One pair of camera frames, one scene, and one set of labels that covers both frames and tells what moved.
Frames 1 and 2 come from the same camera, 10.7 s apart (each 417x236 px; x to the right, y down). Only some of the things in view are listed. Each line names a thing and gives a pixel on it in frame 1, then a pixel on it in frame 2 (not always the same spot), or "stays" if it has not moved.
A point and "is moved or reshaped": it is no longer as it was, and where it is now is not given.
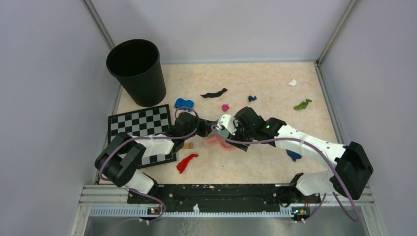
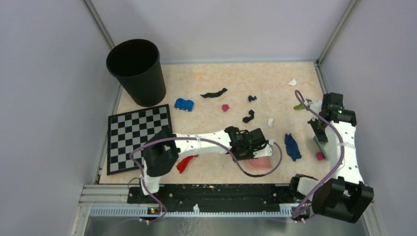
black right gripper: [237, 127] to [322, 138]
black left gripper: [205, 126] to [250, 156]
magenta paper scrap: [225, 107] stays
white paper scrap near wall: [292, 82] stays
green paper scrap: [303, 105] stays
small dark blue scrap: [251, 98] stays
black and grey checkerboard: [147, 122] stays
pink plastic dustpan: [221, 140] is moved or reshaped
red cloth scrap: [182, 164] stays
